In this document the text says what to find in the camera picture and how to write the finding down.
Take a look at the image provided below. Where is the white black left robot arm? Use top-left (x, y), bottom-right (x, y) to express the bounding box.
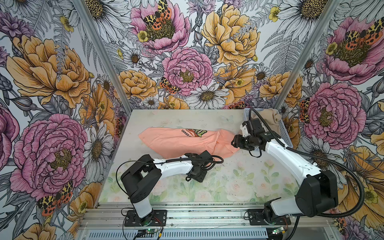
top-left (120, 151), bottom-right (224, 220)

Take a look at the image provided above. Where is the left aluminium corner post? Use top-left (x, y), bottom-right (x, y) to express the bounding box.
top-left (74, 1), bottom-right (133, 118)

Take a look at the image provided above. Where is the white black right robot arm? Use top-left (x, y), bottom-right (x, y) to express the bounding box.
top-left (231, 119), bottom-right (338, 224)

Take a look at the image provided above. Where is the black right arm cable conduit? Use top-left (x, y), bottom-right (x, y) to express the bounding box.
top-left (247, 107), bottom-right (366, 240)

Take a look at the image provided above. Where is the right aluminium corner post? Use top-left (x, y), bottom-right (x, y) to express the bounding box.
top-left (273, 1), bottom-right (340, 109)

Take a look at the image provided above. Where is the aluminium corner post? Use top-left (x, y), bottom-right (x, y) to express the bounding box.
top-left (74, 1), bottom-right (133, 118)
top-left (273, 1), bottom-right (340, 109)

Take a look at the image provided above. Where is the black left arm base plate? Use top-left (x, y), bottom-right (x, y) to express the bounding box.
top-left (124, 210), bottom-right (168, 227)

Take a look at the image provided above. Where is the beige drawstring garment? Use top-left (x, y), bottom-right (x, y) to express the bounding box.
top-left (259, 109), bottom-right (282, 135)

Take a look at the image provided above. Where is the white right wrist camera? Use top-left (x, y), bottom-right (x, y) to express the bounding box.
top-left (241, 120), bottom-right (255, 138)

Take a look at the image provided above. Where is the pink graphic t-shirt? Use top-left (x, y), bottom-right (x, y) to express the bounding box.
top-left (139, 128), bottom-right (238, 159)

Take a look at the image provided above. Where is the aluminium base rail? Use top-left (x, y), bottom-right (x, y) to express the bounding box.
top-left (74, 201), bottom-right (343, 240)

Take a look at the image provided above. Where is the light blue plastic basket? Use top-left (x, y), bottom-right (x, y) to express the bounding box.
top-left (244, 108), bottom-right (293, 148)

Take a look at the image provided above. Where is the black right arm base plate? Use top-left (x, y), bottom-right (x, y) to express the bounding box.
top-left (243, 209), bottom-right (292, 226)

